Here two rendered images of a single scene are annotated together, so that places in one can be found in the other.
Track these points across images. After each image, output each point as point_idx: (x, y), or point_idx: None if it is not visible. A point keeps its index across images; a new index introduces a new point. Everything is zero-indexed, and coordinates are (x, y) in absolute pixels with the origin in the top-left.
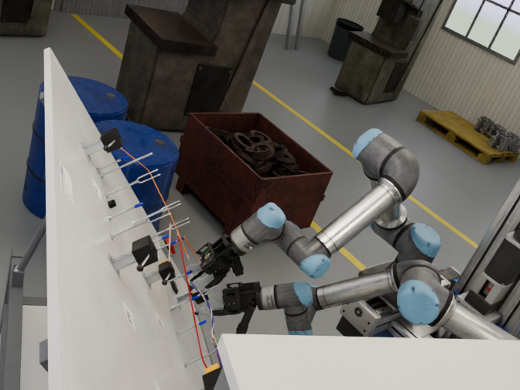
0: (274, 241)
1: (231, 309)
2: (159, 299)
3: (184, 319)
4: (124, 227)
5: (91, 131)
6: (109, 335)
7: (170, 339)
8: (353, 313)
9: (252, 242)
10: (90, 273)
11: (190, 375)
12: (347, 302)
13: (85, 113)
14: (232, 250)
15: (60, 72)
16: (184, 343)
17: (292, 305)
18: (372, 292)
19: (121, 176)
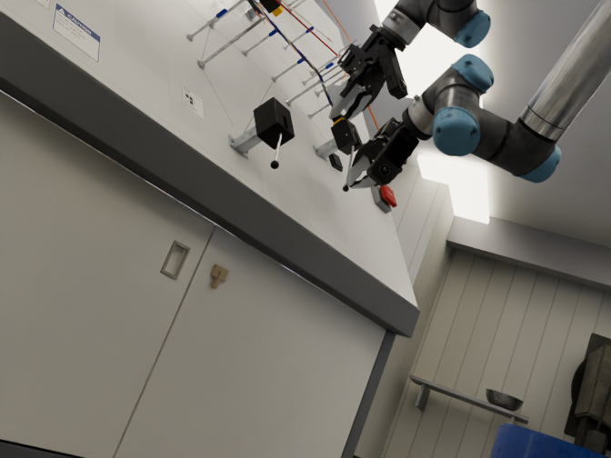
0: (433, 12)
1: (374, 140)
2: (254, 37)
3: (310, 155)
4: (273, 15)
5: (331, 53)
6: None
7: (217, 9)
8: None
9: (396, 8)
10: None
11: (210, 36)
12: (561, 80)
13: (342, 60)
14: (380, 39)
15: (331, 27)
16: (255, 84)
17: (441, 80)
18: (592, 19)
19: (357, 115)
